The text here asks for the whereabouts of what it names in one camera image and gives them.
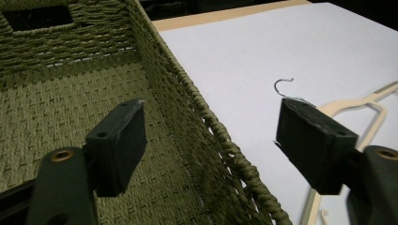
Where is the beige clothes hanger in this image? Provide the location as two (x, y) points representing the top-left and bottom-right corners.
(273, 77), (398, 225)

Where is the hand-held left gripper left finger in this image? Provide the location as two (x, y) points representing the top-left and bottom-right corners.
(26, 98), (148, 225)

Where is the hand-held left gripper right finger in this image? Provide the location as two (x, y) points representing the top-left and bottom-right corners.
(274, 97), (398, 225)

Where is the green woven basket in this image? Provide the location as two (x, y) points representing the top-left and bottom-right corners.
(0, 0), (294, 225)

